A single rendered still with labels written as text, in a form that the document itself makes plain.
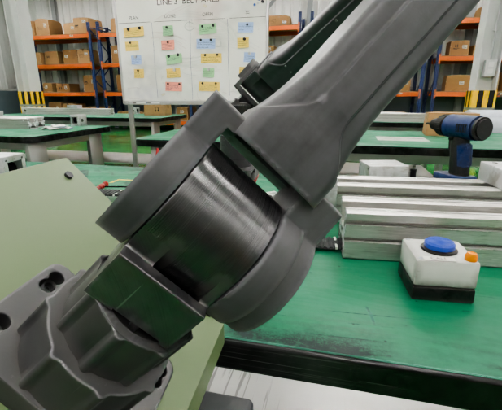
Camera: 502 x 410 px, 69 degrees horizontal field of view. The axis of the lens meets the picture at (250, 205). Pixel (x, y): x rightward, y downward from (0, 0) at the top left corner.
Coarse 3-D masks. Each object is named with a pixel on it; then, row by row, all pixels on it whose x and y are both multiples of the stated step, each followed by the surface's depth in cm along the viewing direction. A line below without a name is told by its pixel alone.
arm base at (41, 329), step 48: (48, 288) 26; (0, 336) 20; (48, 336) 19; (96, 336) 19; (144, 336) 20; (192, 336) 22; (0, 384) 19; (48, 384) 19; (96, 384) 19; (144, 384) 21
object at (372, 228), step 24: (360, 216) 60; (384, 216) 59; (408, 216) 59; (432, 216) 58; (456, 216) 58; (480, 216) 57; (360, 240) 62; (384, 240) 62; (456, 240) 59; (480, 240) 58; (480, 264) 59
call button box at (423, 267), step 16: (416, 240) 55; (400, 256) 56; (416, 256) 49; (432, 256) 49; (448, 256) 49; (464, 256) 49; (400, 272) 56; (416, 272) 49; (432, 272) 48; (448, 272) 48; (464, 272) 48; (416, 288) 49; (432, 288) 49; (448, 288) 49; (464, 288) 49
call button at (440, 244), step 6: (426, 240) 51; (432, 240) 51; (438, 240) 51; (444, 240) 51; (450, 240) 51; (426, 246) 51; (432, 246) 50; (438, 246) 50; (444, 246) 49; (450, 246) 49
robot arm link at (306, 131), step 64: (384, 0) 19; (448, 0) 20; (320, 64) 19; (384, 64) 20; (192, 128) 19; (256, 128) 19; (320, 128) 19; (128, 192) 17; (320, 192) 20; (256, 320) 20
